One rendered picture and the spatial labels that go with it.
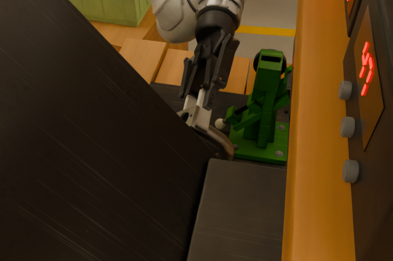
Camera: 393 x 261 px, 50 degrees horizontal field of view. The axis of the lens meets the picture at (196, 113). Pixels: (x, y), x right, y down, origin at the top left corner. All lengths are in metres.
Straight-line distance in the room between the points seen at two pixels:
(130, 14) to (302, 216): 1.49
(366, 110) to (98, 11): 1.55
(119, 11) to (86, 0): 0.13
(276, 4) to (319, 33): 3.03
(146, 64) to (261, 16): 1.99
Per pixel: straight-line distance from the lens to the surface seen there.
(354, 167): 0.23
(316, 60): 0.33
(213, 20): 0.79
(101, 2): 1.69
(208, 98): 0.70
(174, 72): 1.33
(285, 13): 3.29
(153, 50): 1.38
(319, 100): 0.29
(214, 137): 0.72
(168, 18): 0.97
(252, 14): 3.24
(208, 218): 0.57
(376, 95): 0.22
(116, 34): 1.67
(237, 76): 1.31
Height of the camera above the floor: 1.74
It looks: 46 degrees down
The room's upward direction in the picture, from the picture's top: straight up
